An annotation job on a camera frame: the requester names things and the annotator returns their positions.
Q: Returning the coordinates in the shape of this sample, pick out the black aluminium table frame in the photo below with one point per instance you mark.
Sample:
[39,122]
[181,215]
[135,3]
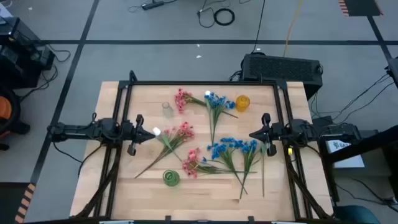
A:
[202,82]

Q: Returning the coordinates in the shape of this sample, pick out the black mat hazard striped edge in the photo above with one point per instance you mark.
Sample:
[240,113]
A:
[9,202]
[360,7]

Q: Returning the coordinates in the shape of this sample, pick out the pink artificial flower bunch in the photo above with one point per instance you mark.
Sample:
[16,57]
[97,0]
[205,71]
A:
[185,130]
[180,101]
[190,165]

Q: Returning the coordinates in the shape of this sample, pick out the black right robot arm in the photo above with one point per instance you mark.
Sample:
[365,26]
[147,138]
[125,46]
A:
[311,130]

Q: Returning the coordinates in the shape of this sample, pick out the black power strip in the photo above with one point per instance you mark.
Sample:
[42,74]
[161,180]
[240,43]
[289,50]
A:
[152,4]

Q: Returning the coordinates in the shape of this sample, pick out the black equipment cart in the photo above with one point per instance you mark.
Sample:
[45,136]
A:
[18,53]

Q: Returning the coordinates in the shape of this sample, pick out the black computer tower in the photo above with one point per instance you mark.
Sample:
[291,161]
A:
[280,70]

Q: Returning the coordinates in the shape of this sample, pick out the black side desk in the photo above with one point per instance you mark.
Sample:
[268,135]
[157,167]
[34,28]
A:
[367,141]

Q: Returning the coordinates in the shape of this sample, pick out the clear ribbed glass vase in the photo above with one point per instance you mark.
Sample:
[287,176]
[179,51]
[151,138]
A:
[167,109]

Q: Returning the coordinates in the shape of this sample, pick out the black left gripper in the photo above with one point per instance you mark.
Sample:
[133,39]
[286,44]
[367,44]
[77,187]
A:
[132,133]

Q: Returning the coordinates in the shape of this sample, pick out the white printed paper sheet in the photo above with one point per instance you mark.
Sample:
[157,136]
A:
[345,155]

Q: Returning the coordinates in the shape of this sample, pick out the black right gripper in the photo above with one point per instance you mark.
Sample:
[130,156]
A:
[273,133]

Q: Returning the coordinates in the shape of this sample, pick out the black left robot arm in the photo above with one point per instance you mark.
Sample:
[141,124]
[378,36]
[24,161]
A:
[77,130]

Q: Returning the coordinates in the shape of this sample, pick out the yellow patterned glass vase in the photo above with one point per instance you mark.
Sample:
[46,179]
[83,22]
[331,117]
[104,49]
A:
[242,103]

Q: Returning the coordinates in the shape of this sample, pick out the green patterned glass vase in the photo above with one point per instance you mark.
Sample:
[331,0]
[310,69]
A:
[171,178]

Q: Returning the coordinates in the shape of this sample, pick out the orange and black vacuum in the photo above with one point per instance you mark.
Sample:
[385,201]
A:
[6,112]

